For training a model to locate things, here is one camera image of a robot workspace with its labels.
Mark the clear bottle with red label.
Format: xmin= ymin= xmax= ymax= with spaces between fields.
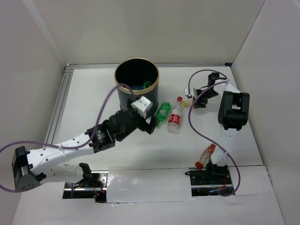
xmin=167 ymin=97 xmax=183 ymax=134

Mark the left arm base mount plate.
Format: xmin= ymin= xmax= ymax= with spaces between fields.
xmin=62 ymin=170 xmax=109 ymax=203

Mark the clear bottle with blue label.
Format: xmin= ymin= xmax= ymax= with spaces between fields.
xmin=130 ymin=85 xmax=143 ymax=91

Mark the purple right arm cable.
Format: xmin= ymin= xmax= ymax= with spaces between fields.
xmin=187 ymin=69 xmax=241 ymax=197

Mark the small bottle with yellow cap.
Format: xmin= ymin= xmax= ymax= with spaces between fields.
xmin=183 ymin=101 xmax=193 ymax=108

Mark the green bottle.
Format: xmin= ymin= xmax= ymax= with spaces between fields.
xmin=143 ymin=81 xmax=153 ymax=89
xmin=156 ymin=101 xmax=172 ymax=127

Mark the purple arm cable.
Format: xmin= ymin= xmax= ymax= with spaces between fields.
xmin=0 ymin=83 xmax=139 ymax=193
xmin=187 ymin=69 xmax=241 ymax=197

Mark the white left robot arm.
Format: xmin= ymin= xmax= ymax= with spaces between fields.
xmin=12 ymin=109 xmax=158 ymax=192

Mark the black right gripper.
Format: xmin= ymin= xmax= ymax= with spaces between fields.
xmin=193 ymin=88 xmax=220 ymax=108

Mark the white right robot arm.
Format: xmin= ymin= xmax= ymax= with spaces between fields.
xmin=193 ymin=70 xmax=250 ymax=167

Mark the small bottle with red cap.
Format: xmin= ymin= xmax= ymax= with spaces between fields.
xmin=195 ymin=144 xmax=216 ymax=170

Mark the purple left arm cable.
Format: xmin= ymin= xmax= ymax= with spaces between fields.
xmin=0 ymin=83 xmax=139 ymax=193

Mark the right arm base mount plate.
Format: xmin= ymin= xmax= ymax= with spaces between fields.
xmin=185 ymin=163 xmax=234 ymax=197

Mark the dark bin with gold rim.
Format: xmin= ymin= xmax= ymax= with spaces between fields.
xmin=114 ymin=58 xmax=159 ymax=118

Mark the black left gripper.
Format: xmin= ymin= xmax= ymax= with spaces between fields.
xmin=116 ymin=98 xmax=159 ymax=142

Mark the aluminium frame rail left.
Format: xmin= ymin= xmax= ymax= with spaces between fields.
xmin=44 ymin=66 xmax=74 ymax=144

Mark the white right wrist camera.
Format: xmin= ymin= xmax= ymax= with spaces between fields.
xmin=184 ymin=88 xmax=197 ymax=98

